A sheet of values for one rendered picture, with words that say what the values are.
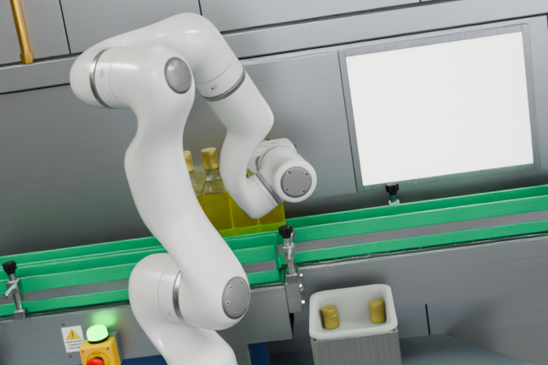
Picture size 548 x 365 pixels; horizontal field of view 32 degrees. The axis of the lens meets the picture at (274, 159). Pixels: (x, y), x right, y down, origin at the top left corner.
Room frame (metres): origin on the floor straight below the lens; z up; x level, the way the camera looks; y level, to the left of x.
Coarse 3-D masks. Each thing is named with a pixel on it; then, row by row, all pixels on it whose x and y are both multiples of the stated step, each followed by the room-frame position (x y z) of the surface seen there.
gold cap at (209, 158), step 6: (204, 150) 2.04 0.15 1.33; (210, 150) 2.03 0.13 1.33; (204, 156) 2.03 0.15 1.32; (210, 156) 2.02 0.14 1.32; (216, 156) 2.03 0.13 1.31; (204, 162) 2.03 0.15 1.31; (210, 162) 2.02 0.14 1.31; (216, 162) 2.03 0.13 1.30; (204, 168) 2.03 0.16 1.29; (210, 168) 2.02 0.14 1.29; (216, 168) 2.03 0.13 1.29
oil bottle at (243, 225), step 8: (248, 176) 2.03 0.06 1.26; (232, 200) 2.01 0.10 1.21; (232, 208) 2.01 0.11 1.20; (232, 216) 2.02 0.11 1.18; (240, 216) 2.01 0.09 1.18; (240, 224) 2.01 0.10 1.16; (248, 224) 2.01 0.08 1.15; (256, 224) 2.01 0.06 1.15; (240, 232) 2.01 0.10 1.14; (248, 232) 2.01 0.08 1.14; (256, 232) 2.01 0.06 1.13
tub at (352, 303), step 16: (352, 288) 1.90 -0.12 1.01; (368, 288) 1.89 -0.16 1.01; (384, 288) 1.88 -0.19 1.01; (320, 304) 1.90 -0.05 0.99; (336, 304) 1.89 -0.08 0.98; (352, 304) 1.89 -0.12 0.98; (368, 304) 1.89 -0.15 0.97; (320, 320) 1.88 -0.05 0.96; (352, 320) 1.89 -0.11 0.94; (368, 320) 1.88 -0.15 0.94; (320, 336) 1.69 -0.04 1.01; (336, 336) 1.69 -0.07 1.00
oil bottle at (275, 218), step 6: (282, 204) 2.03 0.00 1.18; (276, 210) 2.00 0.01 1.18; (282, 210) 2.01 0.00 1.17; (264, 216) 2.01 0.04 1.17; (270, 216) 2.01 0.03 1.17; (276, 216) 2.00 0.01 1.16; (282, 216) 2.01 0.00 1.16; (264, 222) 2.01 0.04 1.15; (270, 222) 2.01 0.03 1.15; (276, 222) 2.00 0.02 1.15; (282, 222) 2.00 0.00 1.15; (264, 228) 2.01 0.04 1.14; (270, 228) 2.01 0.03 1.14; (276, 228) 2.00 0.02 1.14
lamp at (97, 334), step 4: (92, 328) 1.87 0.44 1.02; (96, 328) 1.87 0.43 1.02; (100, 328) 1.87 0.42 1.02; (104, 328) 1.87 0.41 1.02; (88, 332) 1.86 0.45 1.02; (92, 332) 1.86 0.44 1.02; (96, 332) 1.86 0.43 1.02; (100, 332) 1.86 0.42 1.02; (104, 332) 1.86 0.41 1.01; (88, 336) 1.86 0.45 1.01; (92, 336) 1.85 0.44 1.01; (96, 336) 1.85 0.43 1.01; (100, 336) 1.86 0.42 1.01; (104, 336) 1.86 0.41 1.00; (88, 340) 1.86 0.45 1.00; (92, 340) 1.85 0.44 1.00; (96, 340) 1.85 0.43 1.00; (100, 340) 1.85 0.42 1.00; (104, 340) 1.86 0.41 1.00
